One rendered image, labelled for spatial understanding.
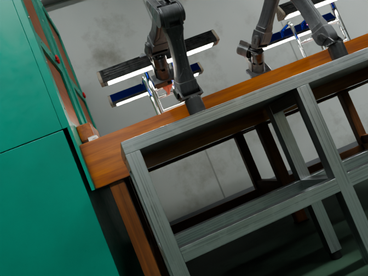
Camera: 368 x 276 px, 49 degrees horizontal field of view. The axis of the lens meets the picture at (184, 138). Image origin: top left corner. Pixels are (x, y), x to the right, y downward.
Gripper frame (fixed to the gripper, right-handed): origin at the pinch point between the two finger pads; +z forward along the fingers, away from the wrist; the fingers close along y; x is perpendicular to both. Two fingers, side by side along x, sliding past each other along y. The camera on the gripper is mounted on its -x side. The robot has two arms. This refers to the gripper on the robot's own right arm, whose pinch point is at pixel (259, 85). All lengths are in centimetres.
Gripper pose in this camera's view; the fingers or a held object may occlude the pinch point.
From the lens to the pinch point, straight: 197.3
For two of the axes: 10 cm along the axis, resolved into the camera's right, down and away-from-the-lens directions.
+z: 1.8, 6.8, 7.1
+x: 3.5, 6.4, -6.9
